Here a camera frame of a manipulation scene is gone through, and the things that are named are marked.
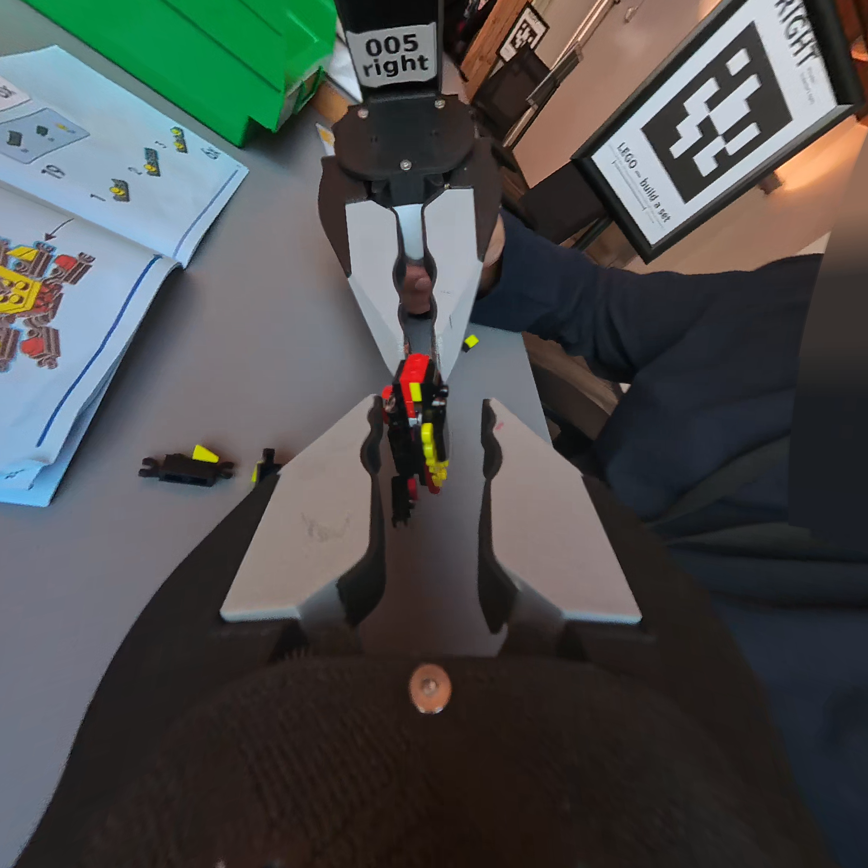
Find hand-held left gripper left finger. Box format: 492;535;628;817
219;393;391;630

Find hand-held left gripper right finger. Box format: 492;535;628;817
476;399;643;636

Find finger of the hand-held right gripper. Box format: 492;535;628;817
422;186;486;382
344;200;410;373

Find yellow black red lego model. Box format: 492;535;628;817
381;353;453;530

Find person's right forearm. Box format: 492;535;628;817
471;209;825;415

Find lego instruction booklet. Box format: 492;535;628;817
0;46;250;508

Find person's right hand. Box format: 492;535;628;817
396;212;507;318

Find black office chair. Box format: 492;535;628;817
471;53;614;248

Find small marker sign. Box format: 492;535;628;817
498;3;550;65

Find person's dark clothed body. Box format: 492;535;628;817
542;254;868;868

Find green plastic bin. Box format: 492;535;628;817
24;0;338;147

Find framed marker sign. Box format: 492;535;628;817
573;0;863;264

